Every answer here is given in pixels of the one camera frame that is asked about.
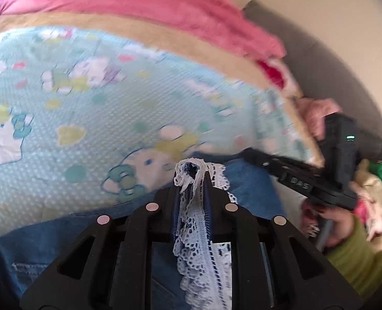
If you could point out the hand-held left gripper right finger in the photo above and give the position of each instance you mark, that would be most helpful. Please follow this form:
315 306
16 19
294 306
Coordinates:
208 213

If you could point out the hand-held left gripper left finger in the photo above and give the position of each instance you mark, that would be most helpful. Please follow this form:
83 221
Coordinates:
177 213

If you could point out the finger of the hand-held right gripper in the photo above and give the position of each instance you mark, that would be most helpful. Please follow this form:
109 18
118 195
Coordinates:
258 160

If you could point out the blue denim pants lace hem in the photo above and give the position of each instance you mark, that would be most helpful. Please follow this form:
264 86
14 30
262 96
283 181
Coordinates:
49 248

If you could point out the person's right forearm green sleeve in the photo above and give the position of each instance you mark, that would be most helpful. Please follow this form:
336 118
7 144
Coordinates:
362 264

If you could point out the person's right hand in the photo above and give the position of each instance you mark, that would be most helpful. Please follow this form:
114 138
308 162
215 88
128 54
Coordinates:
337 226

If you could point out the cream cloth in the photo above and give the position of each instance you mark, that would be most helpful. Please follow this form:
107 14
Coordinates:
370 180

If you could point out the pink fluffy cloth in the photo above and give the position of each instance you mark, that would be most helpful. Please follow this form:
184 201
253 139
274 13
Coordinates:
313 113

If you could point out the pink and white cloth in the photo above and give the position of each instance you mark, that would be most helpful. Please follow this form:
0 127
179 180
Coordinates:
370 216

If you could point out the red pillow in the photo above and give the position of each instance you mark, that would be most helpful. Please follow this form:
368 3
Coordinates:
271 71

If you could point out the grey padded headboard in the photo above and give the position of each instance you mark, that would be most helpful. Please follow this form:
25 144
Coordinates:
333 71

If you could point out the cartoon cat print bed sheet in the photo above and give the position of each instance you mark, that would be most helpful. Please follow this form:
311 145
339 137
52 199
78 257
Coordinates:
97 103

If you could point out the pink duvet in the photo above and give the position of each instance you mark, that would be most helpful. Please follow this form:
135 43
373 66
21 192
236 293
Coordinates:
129 3

